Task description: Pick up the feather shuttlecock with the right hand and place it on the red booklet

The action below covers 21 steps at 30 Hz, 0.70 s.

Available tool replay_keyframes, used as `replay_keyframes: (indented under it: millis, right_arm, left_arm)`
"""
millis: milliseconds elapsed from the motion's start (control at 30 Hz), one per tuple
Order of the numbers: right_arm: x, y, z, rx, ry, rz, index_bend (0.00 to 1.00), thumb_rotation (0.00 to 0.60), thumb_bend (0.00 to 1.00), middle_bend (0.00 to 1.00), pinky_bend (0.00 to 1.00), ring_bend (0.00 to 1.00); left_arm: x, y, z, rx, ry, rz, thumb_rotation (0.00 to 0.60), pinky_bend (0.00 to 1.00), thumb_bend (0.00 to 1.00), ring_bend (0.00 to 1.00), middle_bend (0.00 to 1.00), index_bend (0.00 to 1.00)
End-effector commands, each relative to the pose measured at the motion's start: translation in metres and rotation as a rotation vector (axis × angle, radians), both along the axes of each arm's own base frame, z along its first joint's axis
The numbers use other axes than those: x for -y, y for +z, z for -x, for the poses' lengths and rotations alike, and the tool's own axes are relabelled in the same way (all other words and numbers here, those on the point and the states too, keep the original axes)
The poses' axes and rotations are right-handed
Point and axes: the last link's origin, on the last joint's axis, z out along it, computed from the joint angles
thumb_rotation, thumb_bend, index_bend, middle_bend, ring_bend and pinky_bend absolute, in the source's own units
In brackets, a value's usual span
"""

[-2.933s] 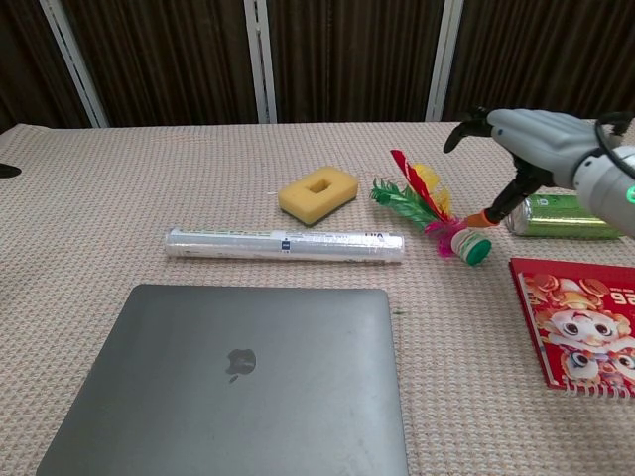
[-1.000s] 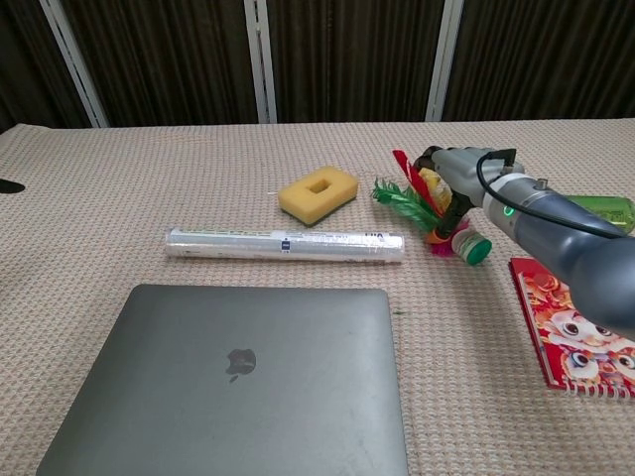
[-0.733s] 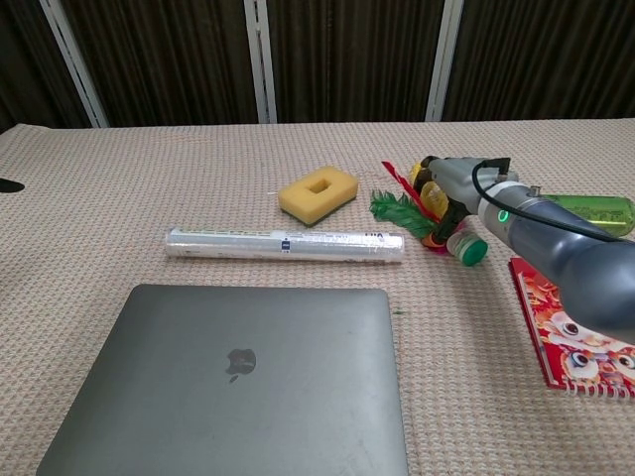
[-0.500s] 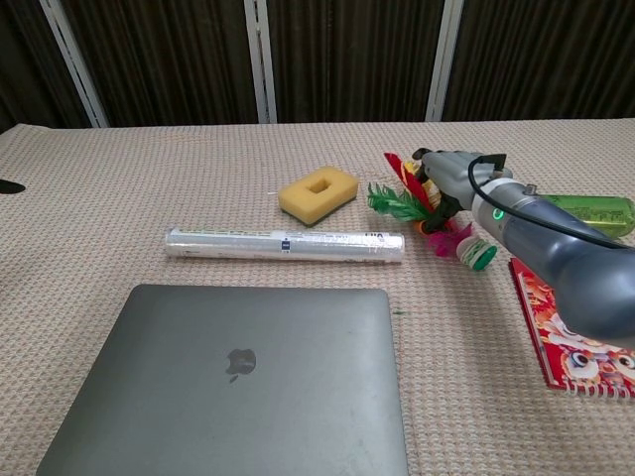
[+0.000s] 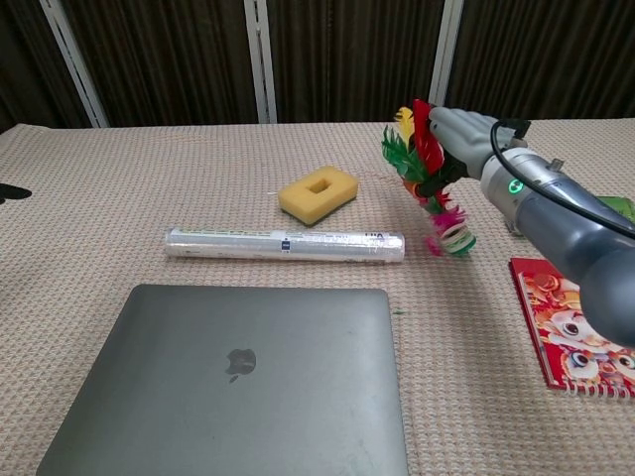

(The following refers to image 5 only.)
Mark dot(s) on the colourful feather shuttlecock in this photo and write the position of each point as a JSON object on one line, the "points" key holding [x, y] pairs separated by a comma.
{"points": [[421, 149]]}

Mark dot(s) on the red spiral notebook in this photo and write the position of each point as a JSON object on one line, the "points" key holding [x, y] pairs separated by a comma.
{"points": [[555, 337]]}

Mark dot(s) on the beige woven tablecloth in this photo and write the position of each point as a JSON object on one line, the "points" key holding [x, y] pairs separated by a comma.
{"points": [[149, 173]]}

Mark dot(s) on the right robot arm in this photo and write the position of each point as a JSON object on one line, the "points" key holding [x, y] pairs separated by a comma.
{"points": [[560, 218]]}

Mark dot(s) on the grey closed laptop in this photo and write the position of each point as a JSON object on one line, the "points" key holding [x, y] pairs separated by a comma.
{"points": [[238, 387]]}

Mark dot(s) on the green drink can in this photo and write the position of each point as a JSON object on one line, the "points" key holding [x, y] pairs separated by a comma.
{"points": [[622, 208]]}

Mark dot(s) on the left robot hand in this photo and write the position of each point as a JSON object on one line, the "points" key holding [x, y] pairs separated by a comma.
{"points": [[12, 193]]}

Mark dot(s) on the white plastic wrap roll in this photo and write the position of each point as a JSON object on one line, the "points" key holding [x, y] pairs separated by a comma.
{"points": [[283, 245]]}

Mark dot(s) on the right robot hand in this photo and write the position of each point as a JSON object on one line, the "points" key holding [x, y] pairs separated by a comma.
{"points": [[466, 139]]}

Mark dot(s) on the white metal post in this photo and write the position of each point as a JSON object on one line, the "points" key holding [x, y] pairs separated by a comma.
{"points": [[446, 54], [74, 64], [260, 64]]}

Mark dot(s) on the yellow sponge with hole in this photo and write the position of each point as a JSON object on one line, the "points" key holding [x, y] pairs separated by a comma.
{"points": [[337, 191]]}

